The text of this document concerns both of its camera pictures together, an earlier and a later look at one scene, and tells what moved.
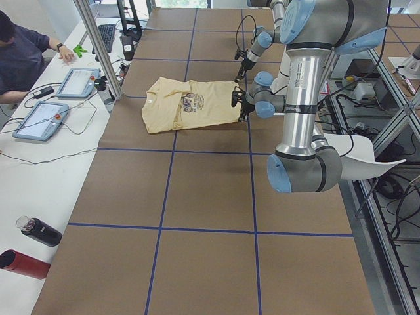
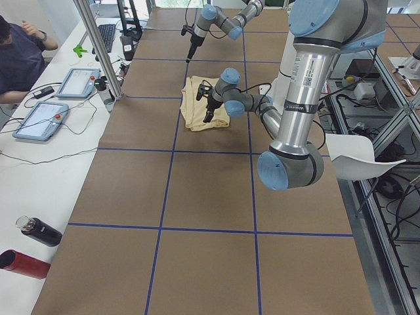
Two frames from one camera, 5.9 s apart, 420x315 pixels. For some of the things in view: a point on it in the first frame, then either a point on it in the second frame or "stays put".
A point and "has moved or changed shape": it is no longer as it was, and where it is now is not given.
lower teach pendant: x=42 y=122 stays put
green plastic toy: x=79 y=50 stays put
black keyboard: x=107 y=32 stays put
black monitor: x=131 y=27 stays put
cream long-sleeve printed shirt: x=175 y=104 has moved or changed shape
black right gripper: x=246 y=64 to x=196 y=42
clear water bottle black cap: x=106 y=93 stays put
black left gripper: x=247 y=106 to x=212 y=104
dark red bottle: x=13 y=260 stays put
